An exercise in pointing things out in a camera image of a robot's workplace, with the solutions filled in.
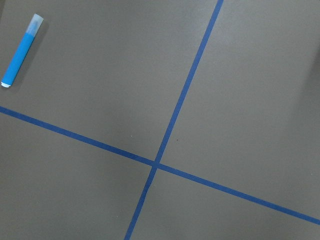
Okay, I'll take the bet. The blue highlighter pen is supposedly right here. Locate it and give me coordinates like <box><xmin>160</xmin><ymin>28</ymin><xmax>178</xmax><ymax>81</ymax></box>
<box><xmin>0</xmin><ymin>13</ymin><xmax>44</xmax><ymax>88</ymax></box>

